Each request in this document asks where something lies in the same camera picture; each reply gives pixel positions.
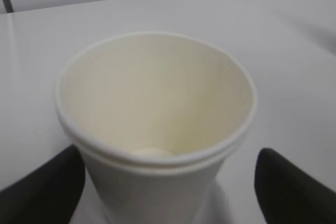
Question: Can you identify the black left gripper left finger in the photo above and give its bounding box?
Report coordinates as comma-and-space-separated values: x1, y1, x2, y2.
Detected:
1, 146, 86, 223

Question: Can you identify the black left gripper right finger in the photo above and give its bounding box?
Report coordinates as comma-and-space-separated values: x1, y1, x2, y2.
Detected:
254, 148, 335, 223

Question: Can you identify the white paper cup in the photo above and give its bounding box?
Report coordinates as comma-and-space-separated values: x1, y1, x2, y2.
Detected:
55, 33, 257, 223

